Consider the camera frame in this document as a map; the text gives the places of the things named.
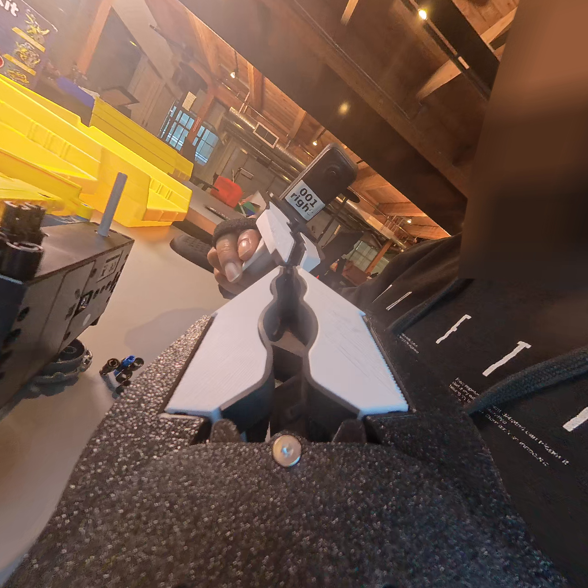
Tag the red container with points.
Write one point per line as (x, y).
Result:
(228, 191)

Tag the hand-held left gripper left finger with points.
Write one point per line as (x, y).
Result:
(220, 367)

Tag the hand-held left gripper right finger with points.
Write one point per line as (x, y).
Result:
(358, 367)

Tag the grey metal axle rod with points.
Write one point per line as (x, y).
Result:
(112, 207)

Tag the person's right forearm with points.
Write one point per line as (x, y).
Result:
(404, 276)

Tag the person in black hoodie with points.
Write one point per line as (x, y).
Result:
(514, 386)

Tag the blue printed cardboard box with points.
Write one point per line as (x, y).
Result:
(23, 37)

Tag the yellow toy block robot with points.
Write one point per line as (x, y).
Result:
(64, 285)

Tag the black textured pad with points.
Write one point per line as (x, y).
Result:
(188, 250)

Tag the grey desk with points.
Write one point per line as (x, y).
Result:
(156, 294)

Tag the yellow plastic bin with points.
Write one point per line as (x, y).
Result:
(138, 184)
(37, 156)

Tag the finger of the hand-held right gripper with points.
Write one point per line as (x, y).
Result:
(310, 255)
(274, 234)

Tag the person's right hand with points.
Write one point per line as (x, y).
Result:
(234, 257)

